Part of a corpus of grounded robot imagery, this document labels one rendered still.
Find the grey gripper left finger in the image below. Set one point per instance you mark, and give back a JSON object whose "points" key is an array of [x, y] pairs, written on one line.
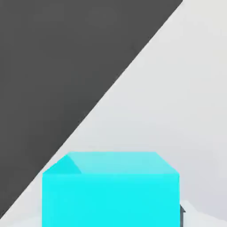
{"points": [[33, 223]]}

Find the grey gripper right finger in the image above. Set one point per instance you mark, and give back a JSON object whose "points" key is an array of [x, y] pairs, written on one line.
{"points": [[189, 218]]}

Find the small cyan cube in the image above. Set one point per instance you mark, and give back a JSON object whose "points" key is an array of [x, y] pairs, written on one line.
{"points": [[110, 198]]}

